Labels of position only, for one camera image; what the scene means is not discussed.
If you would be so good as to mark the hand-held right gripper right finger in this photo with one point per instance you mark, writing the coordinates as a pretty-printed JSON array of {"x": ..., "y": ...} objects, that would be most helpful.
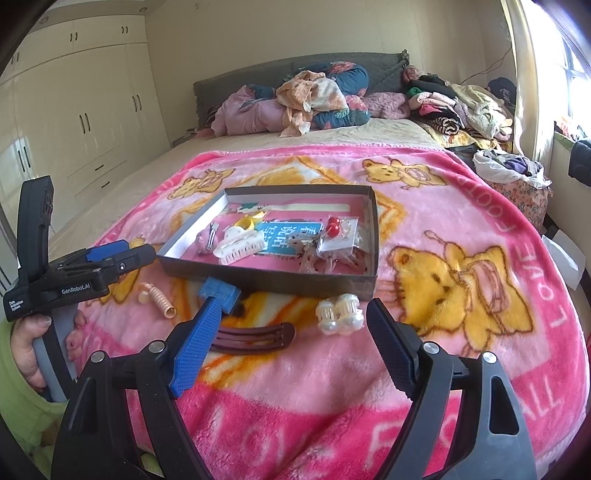
[{"x": 392, "y": 350}]

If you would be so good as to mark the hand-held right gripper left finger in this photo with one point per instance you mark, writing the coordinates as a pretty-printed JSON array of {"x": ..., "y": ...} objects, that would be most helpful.
[{"x": 196, "y": 341}]

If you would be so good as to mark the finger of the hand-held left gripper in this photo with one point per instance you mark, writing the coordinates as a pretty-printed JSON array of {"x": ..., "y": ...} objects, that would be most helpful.
[
  {"x": 124, "y": 263},
  {"x": 108, "y": 250}
]

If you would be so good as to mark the small pearl claw clip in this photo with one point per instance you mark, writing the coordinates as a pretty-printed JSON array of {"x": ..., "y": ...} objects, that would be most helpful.
[
  {"x": 328, "y": 314},
  {"x": 353, "y": 314}
]

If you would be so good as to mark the blue square hair clip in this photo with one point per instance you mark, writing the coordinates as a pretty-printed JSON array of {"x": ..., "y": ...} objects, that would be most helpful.
[{"x": 226, "y": 293}]

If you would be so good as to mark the brown hair clip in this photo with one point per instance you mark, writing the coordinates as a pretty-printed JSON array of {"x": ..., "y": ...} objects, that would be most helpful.
[{"x": 258, "y": 344}]

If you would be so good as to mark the brown cardboard box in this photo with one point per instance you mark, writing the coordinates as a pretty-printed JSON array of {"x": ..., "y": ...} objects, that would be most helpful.
[{"x": 277, "y": 282}]

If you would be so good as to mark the white hair claw clip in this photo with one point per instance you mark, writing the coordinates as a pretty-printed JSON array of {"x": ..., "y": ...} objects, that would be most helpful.
[{"x": 240, "y": 248}]

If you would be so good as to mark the clear plastic hair clip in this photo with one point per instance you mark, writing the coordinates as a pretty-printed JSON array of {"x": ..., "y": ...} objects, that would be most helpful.
[{"x": 318, "y": 264}]

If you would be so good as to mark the red bead packet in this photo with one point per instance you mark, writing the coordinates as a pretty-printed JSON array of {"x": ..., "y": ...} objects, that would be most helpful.
[{"x": 332, "y": 229}]

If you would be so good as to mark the person's left forearm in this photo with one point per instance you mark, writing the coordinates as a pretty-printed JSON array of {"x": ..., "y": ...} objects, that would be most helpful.
[{"x": 18, "y": 415}]

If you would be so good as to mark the person's left hand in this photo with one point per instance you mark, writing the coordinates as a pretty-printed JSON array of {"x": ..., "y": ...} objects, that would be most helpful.
[{"x": 27, "y": 350}]

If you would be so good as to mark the bed with beige sheet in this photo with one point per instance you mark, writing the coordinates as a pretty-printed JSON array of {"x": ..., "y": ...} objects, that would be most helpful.
[{"x": 138, "y": 184}]

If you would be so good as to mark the pink printed blanket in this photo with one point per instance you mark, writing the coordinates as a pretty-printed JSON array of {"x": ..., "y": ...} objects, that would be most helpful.
[{"x": 323, "y": 415}]

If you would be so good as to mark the white wardrobe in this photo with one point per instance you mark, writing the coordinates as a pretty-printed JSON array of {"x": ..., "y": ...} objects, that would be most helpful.
[{"x": 92, "y": 115}]

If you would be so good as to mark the white paper bag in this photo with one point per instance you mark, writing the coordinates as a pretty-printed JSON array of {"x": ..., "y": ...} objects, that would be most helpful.
[{"x": 563, "y": 261}]

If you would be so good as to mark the pink quilt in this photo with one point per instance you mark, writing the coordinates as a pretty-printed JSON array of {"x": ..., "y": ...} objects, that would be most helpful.
[{"x": 249, "y": 115}]

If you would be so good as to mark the floral fabric bin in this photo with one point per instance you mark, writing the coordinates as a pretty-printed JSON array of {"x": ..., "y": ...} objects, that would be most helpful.
[{"x": 521, "y": 203}]

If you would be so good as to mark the pile of clothes on bed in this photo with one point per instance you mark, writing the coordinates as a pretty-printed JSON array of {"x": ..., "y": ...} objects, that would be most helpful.
[{"x": 240, "y": 78}]

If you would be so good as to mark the purple white clothes heap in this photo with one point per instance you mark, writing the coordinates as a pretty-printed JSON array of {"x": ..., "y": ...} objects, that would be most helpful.
[{"x": 508, "y": 164}]

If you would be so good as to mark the pink fuzzy cloth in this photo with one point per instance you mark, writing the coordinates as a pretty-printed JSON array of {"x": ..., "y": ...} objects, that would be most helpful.
[{"x": 383, "y": 104}]

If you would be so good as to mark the orange white plaid cloth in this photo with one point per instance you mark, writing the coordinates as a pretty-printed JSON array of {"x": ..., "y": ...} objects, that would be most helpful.
[{"x": 304, "y": 92}]

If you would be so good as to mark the pile of folded clothes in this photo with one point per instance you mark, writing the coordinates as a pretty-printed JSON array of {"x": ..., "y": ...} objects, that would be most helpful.
[{"x": 461, "y": 106}]

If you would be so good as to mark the dark clothes on windowsill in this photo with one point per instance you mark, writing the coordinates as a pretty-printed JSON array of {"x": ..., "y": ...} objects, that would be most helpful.
[{"x": 581, "y": 161}]

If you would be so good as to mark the dark blue floral quilt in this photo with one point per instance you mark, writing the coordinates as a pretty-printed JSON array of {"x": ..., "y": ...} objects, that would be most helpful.
[{"x": 346, "y": 78}]

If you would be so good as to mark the cream curtain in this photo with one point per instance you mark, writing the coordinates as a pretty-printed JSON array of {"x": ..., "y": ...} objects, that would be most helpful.
[{"x": 535, "y": 69}]

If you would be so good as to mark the window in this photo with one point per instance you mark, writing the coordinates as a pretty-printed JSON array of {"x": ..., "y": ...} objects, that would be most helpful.
[{"x": 579, "y": 69}]

